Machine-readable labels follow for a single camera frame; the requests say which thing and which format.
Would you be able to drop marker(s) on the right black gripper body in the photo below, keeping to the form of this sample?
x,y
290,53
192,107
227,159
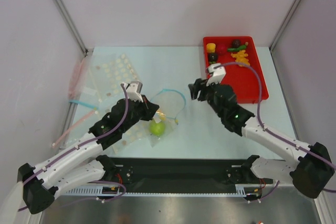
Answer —
x,y
206,92

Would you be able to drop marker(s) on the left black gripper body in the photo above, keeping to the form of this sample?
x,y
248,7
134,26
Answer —
x,y
143,112

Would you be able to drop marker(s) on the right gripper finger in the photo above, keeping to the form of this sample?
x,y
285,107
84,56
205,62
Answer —
x,y
200,82
194,89

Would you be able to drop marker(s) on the green toy apple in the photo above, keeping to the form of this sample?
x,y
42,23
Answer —
x,y
157,129

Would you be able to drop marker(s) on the blue zipper clear bag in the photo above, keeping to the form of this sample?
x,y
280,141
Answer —
x,y
172,103

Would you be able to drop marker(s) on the dark mangosteen toy front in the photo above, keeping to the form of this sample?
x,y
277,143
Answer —
x,y
212,58

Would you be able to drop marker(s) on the dark mangosteen toy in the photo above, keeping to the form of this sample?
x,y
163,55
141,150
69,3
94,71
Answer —
x,y
212,58
236,43

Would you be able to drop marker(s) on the red toy fruit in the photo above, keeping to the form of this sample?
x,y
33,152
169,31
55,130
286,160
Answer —
x,y
221,49

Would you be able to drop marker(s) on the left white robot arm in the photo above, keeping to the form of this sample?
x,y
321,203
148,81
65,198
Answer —
x,y
42,182

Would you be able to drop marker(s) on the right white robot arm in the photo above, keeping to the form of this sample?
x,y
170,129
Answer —
x,y
244,123

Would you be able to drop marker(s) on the dotted clear zip bag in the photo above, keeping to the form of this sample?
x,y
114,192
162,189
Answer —
x,y
103,79

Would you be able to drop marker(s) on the yellow toy fruit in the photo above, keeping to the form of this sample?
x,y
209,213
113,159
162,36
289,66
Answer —
x,y
210,47

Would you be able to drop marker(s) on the red plastic tray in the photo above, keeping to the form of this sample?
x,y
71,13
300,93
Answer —
x,y
247,82

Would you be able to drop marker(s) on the orange toy fruit pieces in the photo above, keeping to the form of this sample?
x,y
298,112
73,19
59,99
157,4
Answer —
x,y
241,57

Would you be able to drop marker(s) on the dark mangosteen toy back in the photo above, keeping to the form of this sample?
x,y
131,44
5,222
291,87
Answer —
x,y
236,43

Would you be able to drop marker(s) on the green toy chili pepper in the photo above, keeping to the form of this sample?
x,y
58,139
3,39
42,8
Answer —
x,y
242,47

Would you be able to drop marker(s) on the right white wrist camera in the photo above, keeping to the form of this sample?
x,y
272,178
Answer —
x,y
216,74

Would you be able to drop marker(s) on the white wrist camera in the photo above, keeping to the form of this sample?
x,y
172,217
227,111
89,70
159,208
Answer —
x,y
216,74
133,90

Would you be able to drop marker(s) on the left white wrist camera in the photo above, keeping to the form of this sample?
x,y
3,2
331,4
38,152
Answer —
x,y
133,90

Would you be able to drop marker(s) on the aluminium frame rail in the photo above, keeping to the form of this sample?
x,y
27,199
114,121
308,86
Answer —
x,y
303,178

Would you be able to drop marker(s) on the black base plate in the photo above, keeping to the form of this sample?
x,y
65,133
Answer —
x,y
178,176

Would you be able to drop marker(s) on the white slotted cable duct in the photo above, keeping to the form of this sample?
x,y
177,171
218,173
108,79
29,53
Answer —
x,y
109,191

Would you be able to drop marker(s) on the right corner aluminium post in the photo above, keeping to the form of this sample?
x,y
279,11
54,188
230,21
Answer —
x,y
288,17

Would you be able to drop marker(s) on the corner aluminium post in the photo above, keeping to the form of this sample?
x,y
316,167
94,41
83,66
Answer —
x,y
288,17
59,4

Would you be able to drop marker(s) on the left corner aluminium post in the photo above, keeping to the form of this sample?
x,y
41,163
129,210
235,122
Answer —
x,y
59,4

